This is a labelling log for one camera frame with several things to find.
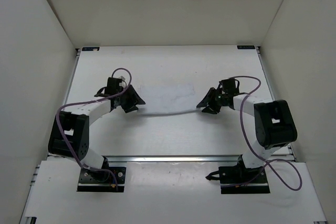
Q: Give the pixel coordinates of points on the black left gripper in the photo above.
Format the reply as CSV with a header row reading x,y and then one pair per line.
x,y
138,99

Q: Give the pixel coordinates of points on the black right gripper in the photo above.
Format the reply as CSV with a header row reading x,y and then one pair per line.
x,y
208,101

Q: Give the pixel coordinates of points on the white skirt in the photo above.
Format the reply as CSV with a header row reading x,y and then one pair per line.
x,y
167,100

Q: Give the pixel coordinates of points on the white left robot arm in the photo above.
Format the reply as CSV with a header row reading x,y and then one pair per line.
x,y
70,132

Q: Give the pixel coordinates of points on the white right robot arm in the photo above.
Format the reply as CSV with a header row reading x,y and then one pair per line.
x,y
274,125

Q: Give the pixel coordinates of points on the right blue table label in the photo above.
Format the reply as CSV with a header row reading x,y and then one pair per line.
x,y
245,47

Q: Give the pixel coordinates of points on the blue table label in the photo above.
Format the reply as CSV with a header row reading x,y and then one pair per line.
x,y
245,47
90,49

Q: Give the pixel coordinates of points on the left blue table label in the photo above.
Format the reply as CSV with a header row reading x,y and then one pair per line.
x,y
90,49

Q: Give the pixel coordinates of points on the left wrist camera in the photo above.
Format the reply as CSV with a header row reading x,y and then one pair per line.
x,y
123,82

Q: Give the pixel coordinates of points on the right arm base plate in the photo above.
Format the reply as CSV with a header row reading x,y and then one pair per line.
x,y
236,180

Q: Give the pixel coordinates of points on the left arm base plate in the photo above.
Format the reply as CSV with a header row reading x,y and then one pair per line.
x,y
102,182

